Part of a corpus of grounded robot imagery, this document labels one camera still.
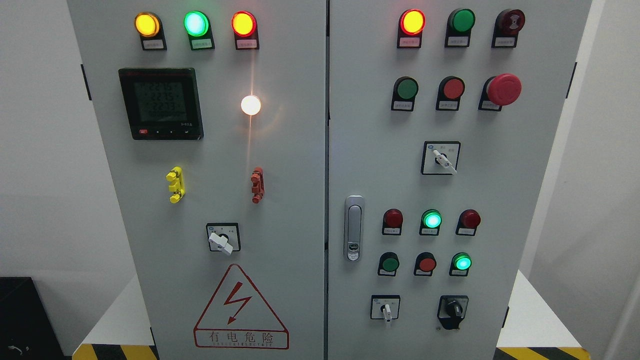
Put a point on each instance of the white selector switch bottom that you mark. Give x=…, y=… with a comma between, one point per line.
x=385, y=307

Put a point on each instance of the silver door latch handle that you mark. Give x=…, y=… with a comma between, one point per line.
x=352, y=227

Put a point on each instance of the dark red buzzer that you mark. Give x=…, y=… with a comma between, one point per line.
x=507, y=26

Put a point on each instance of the red-orange indicator light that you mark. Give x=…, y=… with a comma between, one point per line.
x=410, y=29
x=245, y=29

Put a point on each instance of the green lit button lower right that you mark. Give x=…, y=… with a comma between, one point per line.
x=460, y=264

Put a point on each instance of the dark red indicator light left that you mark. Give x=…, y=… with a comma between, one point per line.
x=392, y=222

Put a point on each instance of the red terminal connector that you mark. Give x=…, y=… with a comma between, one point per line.
x=258, y=185

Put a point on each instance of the green push button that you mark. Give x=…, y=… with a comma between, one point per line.
x=388, y=264
x=459, y=28

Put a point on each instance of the white selector switch upper right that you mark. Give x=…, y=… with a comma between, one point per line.
x=440, y=157

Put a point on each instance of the red emergency stop button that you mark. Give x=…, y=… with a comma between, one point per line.
x=498, y=91

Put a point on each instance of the black box lower left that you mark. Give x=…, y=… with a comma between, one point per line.
x=26, y=332

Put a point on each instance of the green push button lower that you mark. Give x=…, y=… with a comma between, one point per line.
x=388, y=264

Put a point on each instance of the white selector switch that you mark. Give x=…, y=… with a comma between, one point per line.
x=440, y=157
x=385, y=307

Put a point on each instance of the yellow indicator light top left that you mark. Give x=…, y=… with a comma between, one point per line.
x=150, y=30

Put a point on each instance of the black rotary knob switch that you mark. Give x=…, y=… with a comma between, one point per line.
x=452, y=311

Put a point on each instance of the red-orange indicator light left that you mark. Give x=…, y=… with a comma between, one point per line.
x=245, y=29

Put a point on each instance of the yellow terminal connector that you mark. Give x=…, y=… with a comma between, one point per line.
x=176, y=184

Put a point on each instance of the green lit indicator light left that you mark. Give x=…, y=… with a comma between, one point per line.
x=198, y=29

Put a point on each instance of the white lit indicator lamp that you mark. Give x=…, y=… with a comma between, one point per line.
x=251, y=105

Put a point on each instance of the red push button second row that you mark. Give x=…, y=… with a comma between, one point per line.
x=450, y=91

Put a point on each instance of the red push button lower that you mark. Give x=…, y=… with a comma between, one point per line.
x=425, y=264

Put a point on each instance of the grey right cabinet door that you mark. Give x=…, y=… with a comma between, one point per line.
x=378, y=153

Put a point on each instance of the dark red indicator light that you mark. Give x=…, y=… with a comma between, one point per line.
x=392, y=222
x=468, y=222

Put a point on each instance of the green lit indicator middle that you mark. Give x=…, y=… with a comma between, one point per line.
x=430, y=223

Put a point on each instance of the green push button top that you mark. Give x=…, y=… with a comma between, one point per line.
x=459, y=28

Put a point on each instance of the dark red indicator light right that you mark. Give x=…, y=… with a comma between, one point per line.
x=468, y=222

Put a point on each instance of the black digital power meter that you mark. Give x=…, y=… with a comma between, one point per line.
x=162, y=104

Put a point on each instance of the red-orange indicator light right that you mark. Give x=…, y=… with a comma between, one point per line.
x=410, y=29

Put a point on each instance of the red electrical hazard sticker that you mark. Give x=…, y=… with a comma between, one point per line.
x=238, y=316

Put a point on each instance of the grey left cabinet door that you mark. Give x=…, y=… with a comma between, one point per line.
x=283, y=236

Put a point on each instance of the green push button second row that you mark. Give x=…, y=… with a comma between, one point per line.
x=404, y=94

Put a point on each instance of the white selector switch left door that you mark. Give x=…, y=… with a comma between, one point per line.
x=223, y=237

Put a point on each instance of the grey cabinet door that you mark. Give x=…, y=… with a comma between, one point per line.
x=378, y=153
x=283, y=236

